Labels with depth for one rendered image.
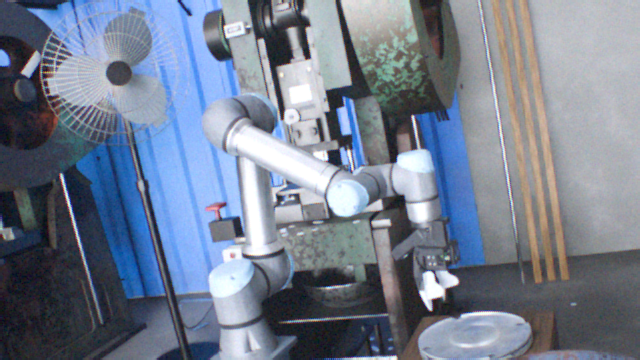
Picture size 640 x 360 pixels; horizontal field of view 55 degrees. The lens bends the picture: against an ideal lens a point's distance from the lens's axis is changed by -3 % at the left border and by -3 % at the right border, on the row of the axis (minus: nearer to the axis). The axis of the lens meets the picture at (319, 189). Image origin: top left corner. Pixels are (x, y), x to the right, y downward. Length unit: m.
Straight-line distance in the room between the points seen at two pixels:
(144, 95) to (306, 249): 1.00
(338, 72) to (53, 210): 1.75
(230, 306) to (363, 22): 0.82
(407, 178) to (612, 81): 1.99
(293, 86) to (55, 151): 1.31
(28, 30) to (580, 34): 2.54
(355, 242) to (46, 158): 1.55
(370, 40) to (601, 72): 1.71
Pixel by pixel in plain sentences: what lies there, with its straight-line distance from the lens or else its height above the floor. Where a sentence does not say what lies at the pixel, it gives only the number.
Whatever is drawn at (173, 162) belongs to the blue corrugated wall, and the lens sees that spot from 3.83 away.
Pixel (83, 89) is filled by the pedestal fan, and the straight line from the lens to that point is 2.62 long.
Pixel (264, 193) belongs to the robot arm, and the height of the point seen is 0.83.
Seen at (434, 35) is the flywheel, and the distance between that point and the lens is 2.36.
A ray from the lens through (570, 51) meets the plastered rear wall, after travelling 3.24.
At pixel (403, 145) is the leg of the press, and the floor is 0.80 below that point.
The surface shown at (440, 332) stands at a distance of 1.75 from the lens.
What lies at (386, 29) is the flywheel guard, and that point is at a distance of 1.74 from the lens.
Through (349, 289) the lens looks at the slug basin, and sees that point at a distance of 2.16.
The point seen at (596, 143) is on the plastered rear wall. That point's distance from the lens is 3.28.
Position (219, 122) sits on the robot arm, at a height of 1.04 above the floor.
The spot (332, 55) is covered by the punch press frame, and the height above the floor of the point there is 1.16.
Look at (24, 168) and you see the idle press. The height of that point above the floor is 1.01.
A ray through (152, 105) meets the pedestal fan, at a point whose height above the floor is 1.15.
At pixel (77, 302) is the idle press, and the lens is 3.35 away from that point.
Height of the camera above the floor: 1.06
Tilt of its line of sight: 9 degrees down
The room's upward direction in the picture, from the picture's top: 12 degrees counter-clockwise
